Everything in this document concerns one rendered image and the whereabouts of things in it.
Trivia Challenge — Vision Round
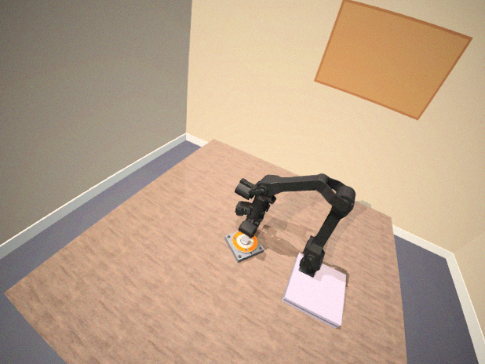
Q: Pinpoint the orange round plate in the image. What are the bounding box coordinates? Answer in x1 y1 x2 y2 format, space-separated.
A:
232 231 257 253

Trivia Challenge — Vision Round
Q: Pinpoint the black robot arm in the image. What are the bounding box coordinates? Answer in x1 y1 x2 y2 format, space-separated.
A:
235 173 356 278

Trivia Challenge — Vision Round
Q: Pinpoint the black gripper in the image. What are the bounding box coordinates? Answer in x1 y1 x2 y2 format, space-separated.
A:
239 204 270 238

